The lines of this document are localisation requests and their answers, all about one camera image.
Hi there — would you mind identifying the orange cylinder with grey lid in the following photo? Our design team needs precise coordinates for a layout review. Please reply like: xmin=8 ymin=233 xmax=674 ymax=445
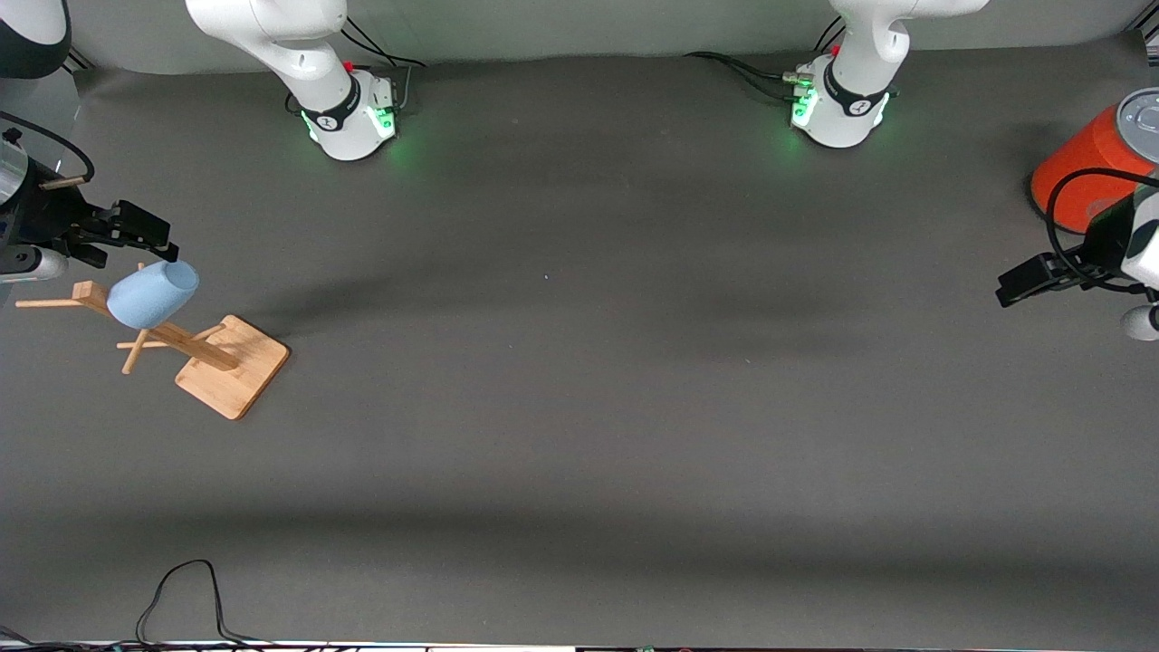
xmin=1030 ymin=88 xmax=1159 ymax=235

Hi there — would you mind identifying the black left arm base cable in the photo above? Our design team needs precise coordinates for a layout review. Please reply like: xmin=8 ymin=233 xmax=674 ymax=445
xmin=684 ymin=18 xmax=845 ymax=101

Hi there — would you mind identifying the black right arm base cable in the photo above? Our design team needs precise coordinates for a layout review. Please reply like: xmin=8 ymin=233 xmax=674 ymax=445
xmin=340 ymin=16 xmax=426 ymax=114

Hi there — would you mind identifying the black arm base cable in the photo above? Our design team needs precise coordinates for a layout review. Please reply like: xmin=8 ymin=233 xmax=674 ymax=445
xmin=684 ymin=18 xmax=845 ymax=101
xmin=340 ymin=16 xmax=426 ymax=114

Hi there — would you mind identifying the wooden mug tree stand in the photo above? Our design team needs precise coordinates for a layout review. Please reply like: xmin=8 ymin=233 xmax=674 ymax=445
xmin=15 ymin=263 xmax=291 ymax=420

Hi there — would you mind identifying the light blue cup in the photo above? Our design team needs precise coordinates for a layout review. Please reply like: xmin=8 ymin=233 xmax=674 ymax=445
xmin=107 ymin=260 xmax=200 ymax=330

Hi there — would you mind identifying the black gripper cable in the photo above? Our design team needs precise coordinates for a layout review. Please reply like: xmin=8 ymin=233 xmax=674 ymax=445
xmin=1046 ymin=168 xmax=1159 ymax=292
xmin=0 ymin=110 xmax=96 ymax=182

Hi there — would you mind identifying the thin black loose cable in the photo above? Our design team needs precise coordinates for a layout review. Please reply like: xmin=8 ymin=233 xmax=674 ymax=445
xmin=136 ymin=559 xmax=273 ymax=649

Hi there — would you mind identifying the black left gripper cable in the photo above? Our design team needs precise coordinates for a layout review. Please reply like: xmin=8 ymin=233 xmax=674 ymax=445
xmin=1046 ymin=168 xmax=1159 ymax=292

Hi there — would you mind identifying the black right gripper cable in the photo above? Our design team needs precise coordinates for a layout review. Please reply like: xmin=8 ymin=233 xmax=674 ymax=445
xmin=0 ymin=110 xmax=96 ymax=182

